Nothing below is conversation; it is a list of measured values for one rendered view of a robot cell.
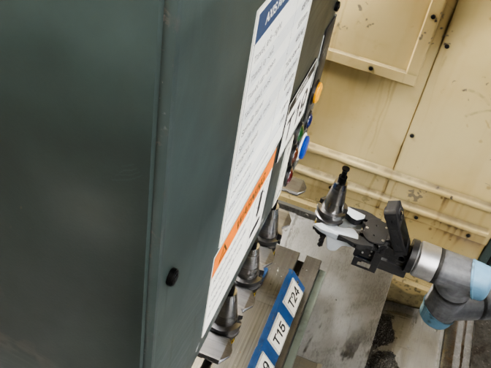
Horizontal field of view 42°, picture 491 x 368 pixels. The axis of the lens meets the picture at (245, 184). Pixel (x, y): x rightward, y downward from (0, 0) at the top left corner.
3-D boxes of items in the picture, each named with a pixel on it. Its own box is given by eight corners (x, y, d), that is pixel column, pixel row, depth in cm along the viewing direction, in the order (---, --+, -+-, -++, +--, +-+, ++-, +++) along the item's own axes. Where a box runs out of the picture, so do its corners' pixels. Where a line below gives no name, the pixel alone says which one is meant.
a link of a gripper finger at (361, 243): (336, 245, 128) (379, 254, 128) (338, 239, 127) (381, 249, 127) (336, 228, 132) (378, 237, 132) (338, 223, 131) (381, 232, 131)
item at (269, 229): (262, 218, 125) (267, 193, 121) (281, 229, 124) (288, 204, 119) (250, 231, 122) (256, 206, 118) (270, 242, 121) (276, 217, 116)
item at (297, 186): (308, 183, 138) (309, 181, 137) (302, 198, 134) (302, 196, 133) (278, 173, 139) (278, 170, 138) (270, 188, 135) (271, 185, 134)
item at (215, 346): (236, 342, 105) (237, 339, 105) (224, 368, 102) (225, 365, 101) (197, 326, 107) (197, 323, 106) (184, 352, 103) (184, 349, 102)
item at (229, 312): (214, 302, 109) (218, 277, 104) (240, 308, 109) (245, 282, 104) (208, 323, 105) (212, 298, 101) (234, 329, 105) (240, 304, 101)
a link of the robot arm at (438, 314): (470, 332, 139) (492, 303, 131) (422, 333, 137) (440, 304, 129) (459, 301, 144) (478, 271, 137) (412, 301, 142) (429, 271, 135)
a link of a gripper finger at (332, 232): (307, 250, 132) (351, 258, 132) (314, 230, 128) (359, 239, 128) (308, 239, 134) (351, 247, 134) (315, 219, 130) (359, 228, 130)
